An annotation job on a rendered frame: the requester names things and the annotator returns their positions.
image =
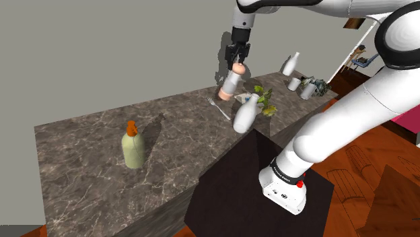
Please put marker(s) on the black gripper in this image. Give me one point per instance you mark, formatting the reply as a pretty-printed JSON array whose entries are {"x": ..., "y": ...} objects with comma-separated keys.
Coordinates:
[{"x": 241, "y": 34}]

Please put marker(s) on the white peach-ended pepper mill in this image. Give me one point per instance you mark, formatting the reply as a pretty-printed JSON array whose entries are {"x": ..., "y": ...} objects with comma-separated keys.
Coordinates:
[{"x": 231, "y": 82}]

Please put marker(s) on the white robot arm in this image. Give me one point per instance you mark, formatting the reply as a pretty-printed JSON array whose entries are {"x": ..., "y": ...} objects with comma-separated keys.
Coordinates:
[{"x": 347, "y": 111}]

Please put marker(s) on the small grey tray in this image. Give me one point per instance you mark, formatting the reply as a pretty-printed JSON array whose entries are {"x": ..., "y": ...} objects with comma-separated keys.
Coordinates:
[{"x": 242, "y": 97}]

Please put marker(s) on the small white bottle vase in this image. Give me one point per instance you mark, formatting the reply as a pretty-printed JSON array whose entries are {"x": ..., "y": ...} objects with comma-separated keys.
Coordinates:
[{"x": 290, "y": 66}]

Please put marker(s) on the green leafy plant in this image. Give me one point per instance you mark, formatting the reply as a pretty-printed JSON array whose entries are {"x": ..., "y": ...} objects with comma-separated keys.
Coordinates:
[{"x": 266, "y": 102}]

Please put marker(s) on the silver fork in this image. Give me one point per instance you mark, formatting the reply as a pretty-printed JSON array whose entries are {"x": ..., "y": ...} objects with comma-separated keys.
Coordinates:
[{"x": 219, "y": 109}]

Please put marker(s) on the large white vase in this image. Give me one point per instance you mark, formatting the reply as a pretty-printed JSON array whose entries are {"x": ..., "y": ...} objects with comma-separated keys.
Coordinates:
[{"x": 245, "y": 115}]

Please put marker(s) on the white cylinder cup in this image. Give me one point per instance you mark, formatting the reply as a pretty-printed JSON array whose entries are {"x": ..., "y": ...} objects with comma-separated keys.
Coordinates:
[{"x": 307, "y": 91}]

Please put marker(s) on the blue chair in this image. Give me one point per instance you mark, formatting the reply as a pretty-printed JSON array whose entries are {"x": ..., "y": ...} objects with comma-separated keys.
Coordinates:
[{"x": 363, "y": 60}]

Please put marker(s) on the dark robot stand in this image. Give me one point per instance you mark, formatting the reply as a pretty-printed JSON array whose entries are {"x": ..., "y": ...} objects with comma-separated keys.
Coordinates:
[{"x": 236, "y": 190}]

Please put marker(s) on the green bottle with orange cap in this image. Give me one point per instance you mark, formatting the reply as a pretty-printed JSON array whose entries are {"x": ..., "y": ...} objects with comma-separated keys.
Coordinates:
[{"x": 134, "y": 151}]

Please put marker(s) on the pink furniture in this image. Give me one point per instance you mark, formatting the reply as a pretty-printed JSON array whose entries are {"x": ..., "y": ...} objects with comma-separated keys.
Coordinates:
[{"x": 408, "y": 119}]

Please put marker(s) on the brown wall picture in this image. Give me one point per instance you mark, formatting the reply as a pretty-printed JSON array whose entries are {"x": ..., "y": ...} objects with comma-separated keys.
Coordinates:
[{"x": 353, "y": 23}]

